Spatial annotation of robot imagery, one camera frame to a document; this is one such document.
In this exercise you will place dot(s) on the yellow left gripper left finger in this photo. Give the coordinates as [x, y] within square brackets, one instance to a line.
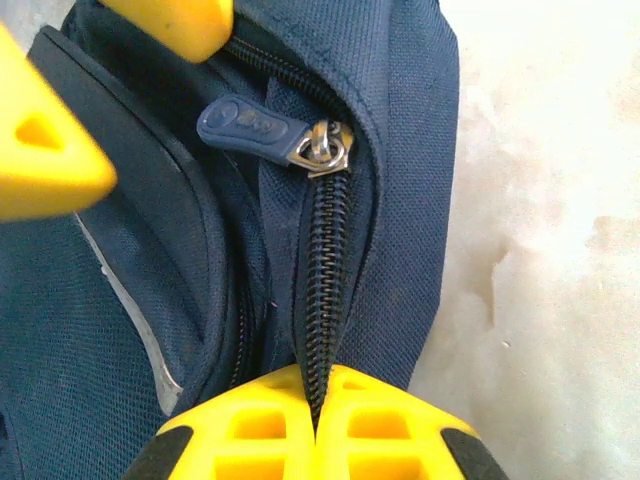
[210, 430]

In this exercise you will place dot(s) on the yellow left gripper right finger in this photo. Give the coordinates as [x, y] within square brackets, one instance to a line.
[430, 425]

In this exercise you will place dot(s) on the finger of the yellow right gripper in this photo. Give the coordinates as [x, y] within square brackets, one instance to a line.
[175, 25]
[50, 180]

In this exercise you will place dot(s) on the navy rubber zipper pull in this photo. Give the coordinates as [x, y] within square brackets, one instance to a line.
[240, 125]

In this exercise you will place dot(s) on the navy blue backpack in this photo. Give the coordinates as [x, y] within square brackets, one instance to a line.
[390, 200]

